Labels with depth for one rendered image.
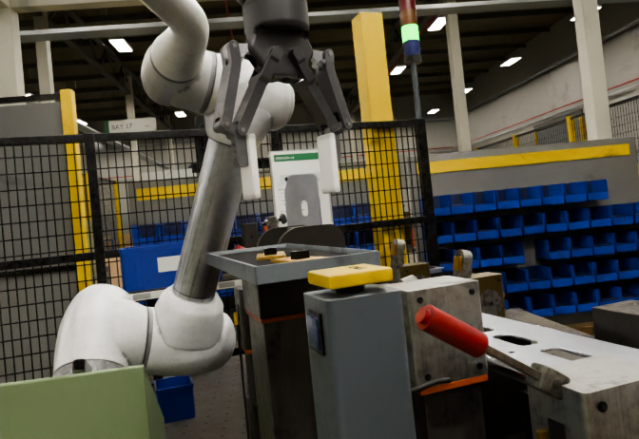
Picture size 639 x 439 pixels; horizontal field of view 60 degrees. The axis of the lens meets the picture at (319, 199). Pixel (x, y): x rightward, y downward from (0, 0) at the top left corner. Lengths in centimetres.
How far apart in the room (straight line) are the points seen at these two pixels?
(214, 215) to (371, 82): 120
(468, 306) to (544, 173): 310
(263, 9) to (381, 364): 39
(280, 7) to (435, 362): 44
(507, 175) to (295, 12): 311
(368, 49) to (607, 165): 214
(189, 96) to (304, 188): 72
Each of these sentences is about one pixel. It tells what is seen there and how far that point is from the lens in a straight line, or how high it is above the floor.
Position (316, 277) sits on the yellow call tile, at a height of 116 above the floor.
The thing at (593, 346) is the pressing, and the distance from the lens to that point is 84.
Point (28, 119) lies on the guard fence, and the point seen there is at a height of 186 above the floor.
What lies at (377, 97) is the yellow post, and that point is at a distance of 227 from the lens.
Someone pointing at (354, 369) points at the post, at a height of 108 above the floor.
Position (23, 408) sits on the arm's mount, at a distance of 125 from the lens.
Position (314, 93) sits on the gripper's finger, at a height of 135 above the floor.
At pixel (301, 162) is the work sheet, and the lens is 207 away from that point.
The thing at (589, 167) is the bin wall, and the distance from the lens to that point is 393.
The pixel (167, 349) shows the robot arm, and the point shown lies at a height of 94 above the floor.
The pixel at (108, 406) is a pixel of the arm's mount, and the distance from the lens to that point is 121.
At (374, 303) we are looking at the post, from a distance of 47.
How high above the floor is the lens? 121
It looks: 1 degrees up
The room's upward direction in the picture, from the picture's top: 6 degrees counter-clockwise
